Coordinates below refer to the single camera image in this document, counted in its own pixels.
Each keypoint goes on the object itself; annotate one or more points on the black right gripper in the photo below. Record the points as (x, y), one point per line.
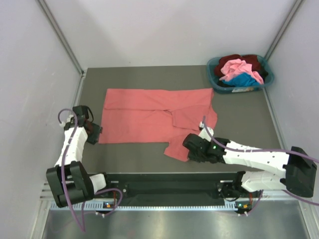
(192, 157)

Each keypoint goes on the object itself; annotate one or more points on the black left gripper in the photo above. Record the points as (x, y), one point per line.
(97, 130)

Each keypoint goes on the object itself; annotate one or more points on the coral red t shirt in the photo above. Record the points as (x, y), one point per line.
(156, 116)

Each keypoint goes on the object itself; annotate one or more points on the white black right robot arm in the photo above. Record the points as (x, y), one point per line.
(292, 170)

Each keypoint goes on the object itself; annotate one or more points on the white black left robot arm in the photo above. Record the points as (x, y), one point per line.
(79, 129)

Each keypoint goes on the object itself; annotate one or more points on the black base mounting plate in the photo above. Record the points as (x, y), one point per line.
(175, 189)

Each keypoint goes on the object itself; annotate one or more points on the blue t shirt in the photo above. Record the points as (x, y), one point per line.
(242, 80)

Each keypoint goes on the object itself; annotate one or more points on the teal plastic laundry basket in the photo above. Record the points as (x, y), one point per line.
(265, 72)

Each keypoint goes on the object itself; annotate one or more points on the light pink t shirt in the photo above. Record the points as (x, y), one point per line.
(239, 68)

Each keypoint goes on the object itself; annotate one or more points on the dark red t shirt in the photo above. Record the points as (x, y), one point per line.
(236, 58)

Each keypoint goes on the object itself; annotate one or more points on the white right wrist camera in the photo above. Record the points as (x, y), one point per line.
(205, 132)

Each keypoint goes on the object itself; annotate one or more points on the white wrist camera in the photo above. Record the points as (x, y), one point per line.
(205, 132)
(66, 125)

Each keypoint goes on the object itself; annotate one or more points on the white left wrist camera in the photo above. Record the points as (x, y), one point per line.
(66, 125)

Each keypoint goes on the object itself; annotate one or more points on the left aluminium corner post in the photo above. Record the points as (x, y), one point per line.
(60, 35)

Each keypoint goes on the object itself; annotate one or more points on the aluminium corner post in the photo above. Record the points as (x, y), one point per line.
(60, 35)
(297, 5)

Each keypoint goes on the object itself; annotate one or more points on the right aluminium corner post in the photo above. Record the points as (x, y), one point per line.
(297, 5)

